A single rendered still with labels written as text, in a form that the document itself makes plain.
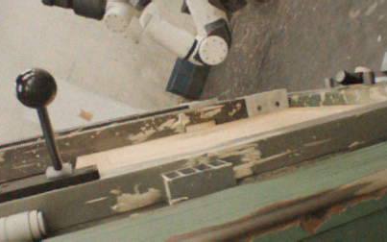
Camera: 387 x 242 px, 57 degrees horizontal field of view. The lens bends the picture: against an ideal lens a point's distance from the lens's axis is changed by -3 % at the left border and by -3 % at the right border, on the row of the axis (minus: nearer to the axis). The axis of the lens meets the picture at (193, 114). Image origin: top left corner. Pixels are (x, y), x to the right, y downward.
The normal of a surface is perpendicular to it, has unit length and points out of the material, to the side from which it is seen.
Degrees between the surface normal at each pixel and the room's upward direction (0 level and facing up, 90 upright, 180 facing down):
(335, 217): 90
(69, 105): 90
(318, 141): 90
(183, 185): 89
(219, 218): 58
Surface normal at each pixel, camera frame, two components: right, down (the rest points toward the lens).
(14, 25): 0.26, 0.09
